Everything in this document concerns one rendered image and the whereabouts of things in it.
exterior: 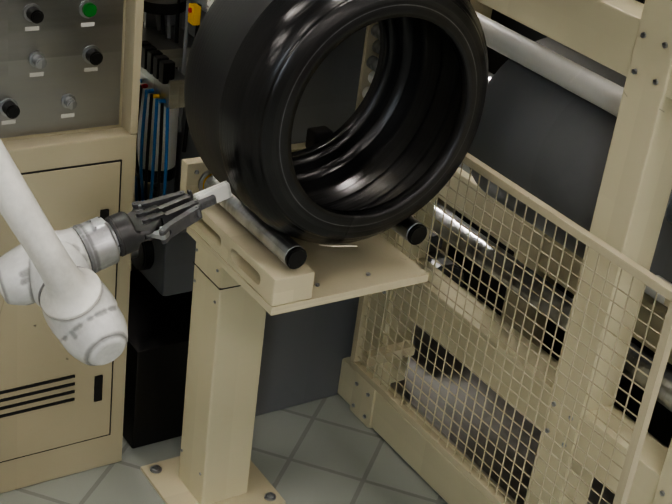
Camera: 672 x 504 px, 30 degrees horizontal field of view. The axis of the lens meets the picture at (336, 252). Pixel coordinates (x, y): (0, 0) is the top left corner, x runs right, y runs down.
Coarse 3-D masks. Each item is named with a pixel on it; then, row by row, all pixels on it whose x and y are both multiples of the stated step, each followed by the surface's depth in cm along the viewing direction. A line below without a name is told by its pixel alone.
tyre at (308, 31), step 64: (256, 0) 217; (320, 0) 211; (384, 0) 215; (448, 0) 223; (192, 64) 226; (256, 64) 211; (384, 64) 257; (448, 64) 250; (192, 128) 231; (256, 128) 214; (384, 128) 261; (448, 128) 251; (256, 192) 222; (320, 192) 257; (384, 192) 253
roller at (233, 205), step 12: (204, 180) 256; (216, 180) 254; (228, 204) 248; (240, 204) 246; (240, 216) 244; (252, 216) 242; (252, 228) 241; (264, 228) 238; (264, 240) 238; (276, 240) 235; (288, 240) 234; (276, 252) 234; (288, 252) 232; (300, 252) 232; (288, 264) 232; (300, 264) 234
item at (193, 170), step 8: (296, 144) 267; (304, 144) 268; (184, 160) 254; (192, 160) 254; (200, 160) 254; (184, 168) 253; (192, 168) 253; (200, 168) 254; (184, 176) 254; (192, 176) 254; (200, 176) 255; (184, 184) 255; (192, 184) 255; (200, 184) 256; (192, 192) 256
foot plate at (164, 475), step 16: (160, 464) 316; (176, 464) 316; (160, 480) 310; (176, 480) 311; (256, 480) 315; (160, 496) 306; (176, 496) 306; (192, 496) 306; (240, 496) 308; (256, 496) 309; (272, 496) 309
